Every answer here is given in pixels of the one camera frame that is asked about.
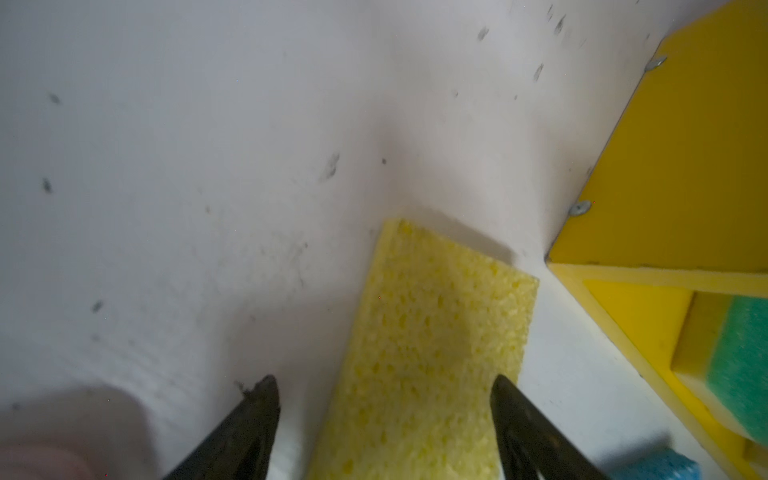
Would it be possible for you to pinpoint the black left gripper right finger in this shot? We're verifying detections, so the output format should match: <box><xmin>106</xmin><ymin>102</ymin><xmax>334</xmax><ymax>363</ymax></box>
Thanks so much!
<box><xmin>490</xmin><ymin>374</ymin><xmax>606</xmax><ymax>479</ymax></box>

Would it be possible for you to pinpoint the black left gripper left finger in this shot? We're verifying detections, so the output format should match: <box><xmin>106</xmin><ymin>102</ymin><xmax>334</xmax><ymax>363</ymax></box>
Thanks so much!
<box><xmin>166</xmin><ymin>375</ymin><xmax>281</xmax><ymax>480</ymax></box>

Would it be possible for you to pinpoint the yellow sponge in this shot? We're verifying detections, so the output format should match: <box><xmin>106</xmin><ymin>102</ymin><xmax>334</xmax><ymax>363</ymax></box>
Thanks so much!
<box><xmin>307</xmin><ymin>219</ymin><xmax>539</xmax><ymax>479</ymax></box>

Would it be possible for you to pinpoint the light green foam sponge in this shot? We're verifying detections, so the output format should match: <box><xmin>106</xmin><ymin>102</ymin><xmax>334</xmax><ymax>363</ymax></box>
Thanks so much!
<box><xmin>671</xmin><ymin>293</ymin><xmax>767</xmax><ymax>446</ymax></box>

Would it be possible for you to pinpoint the yellow wooden shelf unit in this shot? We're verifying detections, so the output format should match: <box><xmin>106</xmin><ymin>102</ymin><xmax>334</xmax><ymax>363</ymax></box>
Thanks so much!
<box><xmin>547</xmin><ymin>1</ymin><xmax>767</xmax><ymax>479</ymax></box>

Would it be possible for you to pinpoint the blue sponge upper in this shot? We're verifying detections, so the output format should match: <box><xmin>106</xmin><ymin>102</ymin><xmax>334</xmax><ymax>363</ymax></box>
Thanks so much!
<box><xmin>608</xmin><ymin>449</ymin><xmax>702</xmax><ymax>480</ymax></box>

